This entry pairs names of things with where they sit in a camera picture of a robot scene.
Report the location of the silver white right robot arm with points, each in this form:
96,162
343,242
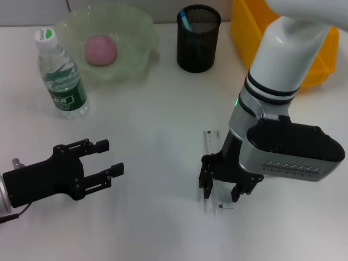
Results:
285,54

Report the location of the translucent green fruit plate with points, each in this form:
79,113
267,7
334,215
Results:
130,40

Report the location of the black mesh pen cup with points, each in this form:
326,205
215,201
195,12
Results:
198,40

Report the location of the clear plastic ruler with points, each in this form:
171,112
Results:
213,141

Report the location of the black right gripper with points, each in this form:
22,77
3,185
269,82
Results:
228,163

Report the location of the clear green-label water bottle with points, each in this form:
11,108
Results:
62,81

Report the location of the pink peach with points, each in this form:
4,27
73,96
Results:
101,50

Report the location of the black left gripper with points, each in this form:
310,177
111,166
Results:
46,182

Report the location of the blue capped scissors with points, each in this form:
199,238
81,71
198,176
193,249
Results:
186,20

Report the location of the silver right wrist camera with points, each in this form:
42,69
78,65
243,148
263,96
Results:
288,152

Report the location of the yellow plastic bin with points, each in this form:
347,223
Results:
244,30

